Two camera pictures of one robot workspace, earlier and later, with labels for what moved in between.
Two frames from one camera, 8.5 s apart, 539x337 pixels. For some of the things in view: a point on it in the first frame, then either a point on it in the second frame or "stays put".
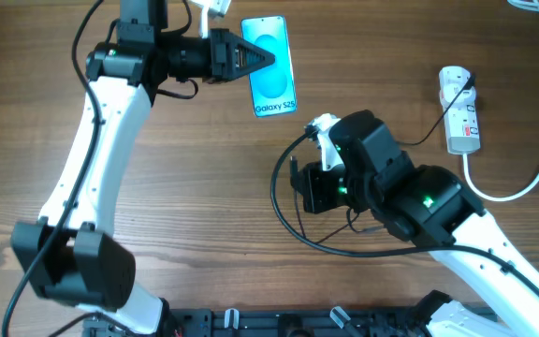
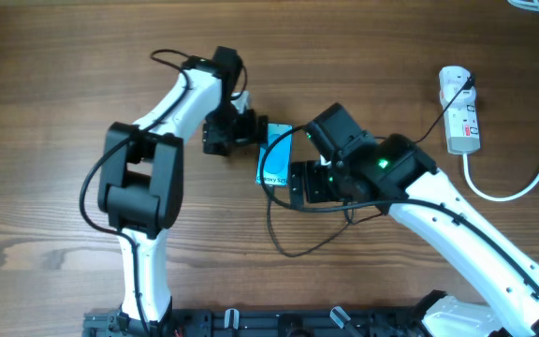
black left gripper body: x=218 y=55 → x=225 y=124
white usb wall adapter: x=448 y=91 stays put
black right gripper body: x=326 y=188 stays put
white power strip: x=461 y=127 stays put
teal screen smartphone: x=272 y=88 → x=277 y=162
